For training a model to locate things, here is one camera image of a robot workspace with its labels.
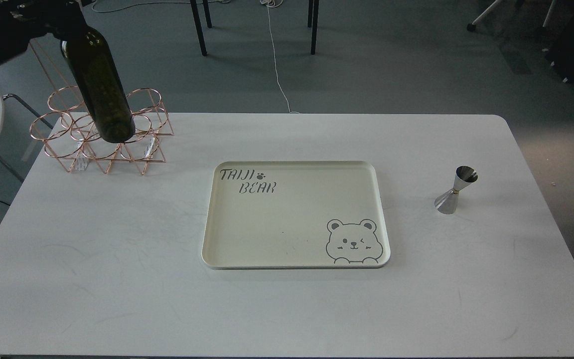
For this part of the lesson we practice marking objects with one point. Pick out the copper wire wine rack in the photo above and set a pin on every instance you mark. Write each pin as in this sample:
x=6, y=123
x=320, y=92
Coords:
x=67, y=132

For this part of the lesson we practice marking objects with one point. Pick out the cream bear serving tray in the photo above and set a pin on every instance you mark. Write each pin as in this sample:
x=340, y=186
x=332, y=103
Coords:
x=295, y=215

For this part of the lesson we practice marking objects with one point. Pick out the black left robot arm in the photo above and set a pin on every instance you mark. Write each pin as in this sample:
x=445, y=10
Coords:
x=23, y=20

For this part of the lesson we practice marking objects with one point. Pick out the steel double jigger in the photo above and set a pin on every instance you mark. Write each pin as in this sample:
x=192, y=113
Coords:
x=448, y=201

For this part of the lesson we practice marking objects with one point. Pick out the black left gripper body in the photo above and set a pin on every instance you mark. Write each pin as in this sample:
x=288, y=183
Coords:
x=69, y=25

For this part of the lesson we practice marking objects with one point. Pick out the dark green wine bottle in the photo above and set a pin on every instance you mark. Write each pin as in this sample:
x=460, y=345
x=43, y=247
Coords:
x=90, y=60

